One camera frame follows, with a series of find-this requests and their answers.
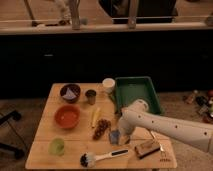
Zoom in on black office chair base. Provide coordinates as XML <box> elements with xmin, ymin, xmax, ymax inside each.
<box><xmin>0</xmin><ymin>109</ymin><xmax>26</xmax><ymax>160</ymax></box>

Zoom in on blue-grey sponge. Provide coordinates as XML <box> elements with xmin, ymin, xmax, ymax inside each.
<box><xmin>109</xmin><ymin>130</ymin><xmax>120</xmax><ymax>145</ymax></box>

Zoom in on white cloth in bowl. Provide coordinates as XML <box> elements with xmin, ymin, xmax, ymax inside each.
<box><xmin>63</xmin><ymin>88</ymin><xmax>77</xmax><ymax>100</ymax></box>

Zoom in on brown grape bunch toy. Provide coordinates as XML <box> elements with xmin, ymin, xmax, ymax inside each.
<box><xmin>93</xmin><ymin>119</ymin><xmax>111</xmax><ymax>140</ymax></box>

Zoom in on green plastic tray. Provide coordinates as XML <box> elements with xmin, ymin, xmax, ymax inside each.
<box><xmin>115</xmin><ymin>76</ymin><xmax>162</xmax><ymax>116</ymax></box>

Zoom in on green plastic cup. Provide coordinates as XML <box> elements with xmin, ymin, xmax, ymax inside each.
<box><xmin>49</xmin><ymin>138</ymin><xmax>65</xmax><ymax>156</ymax></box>

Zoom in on white dish brush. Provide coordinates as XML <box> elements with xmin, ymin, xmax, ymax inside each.
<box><xmin>80</xmin><ymin>149</ymin><xmax>129</xmax><ymax>168</ymax></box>

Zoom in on metal cup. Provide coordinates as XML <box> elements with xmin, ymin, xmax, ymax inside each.
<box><xmin>85</xmin><ymin>89</ymin><xmax>97</xmax><ymax>105</ymax></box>

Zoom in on wooden block brush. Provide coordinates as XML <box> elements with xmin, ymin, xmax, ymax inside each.
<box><xmin>134</xmin><ymin>139</ymin><xmax>160</xmax><ymax>159</ymax></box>

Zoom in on cluttered items on floor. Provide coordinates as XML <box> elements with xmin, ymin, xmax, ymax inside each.
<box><xmin>183</xmin><ymin>89</ymin><xmax>213</xmax><ymax>124</ymax></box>

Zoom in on dark brown bowl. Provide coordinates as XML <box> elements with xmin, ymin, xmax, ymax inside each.
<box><xmin>60</xmin><ymin>83</ymin><xmax>81</xmax><ymax>103</ymax></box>

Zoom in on metal fork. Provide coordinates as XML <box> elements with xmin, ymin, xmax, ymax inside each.
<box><xmin>149</xmin><ymin>130</ymin><xmax>165</xmax><ymax>153</ymax></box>

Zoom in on red bowl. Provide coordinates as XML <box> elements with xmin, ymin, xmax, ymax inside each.
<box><xmin>54</xmin><ymin>105</ymin><xmax>80</xmax><ymax>129</ymax></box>

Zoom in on white cup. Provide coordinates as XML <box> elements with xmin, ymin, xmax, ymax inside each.
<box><xmin>102</xmin><ymin>78</ymin><xmax>115</xmax><ymax>93</ymax></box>

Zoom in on yellow banana toy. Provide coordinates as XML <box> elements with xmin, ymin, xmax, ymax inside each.
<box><xmin>91</xmin><ymin>107</ymin><xmax>101</xmax><ymax>128</ymax></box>

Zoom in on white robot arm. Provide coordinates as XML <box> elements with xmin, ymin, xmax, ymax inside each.
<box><xmin>118</xmin><ymin>99</ymin><xmax>213</xmax><ymax>155</ymax></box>

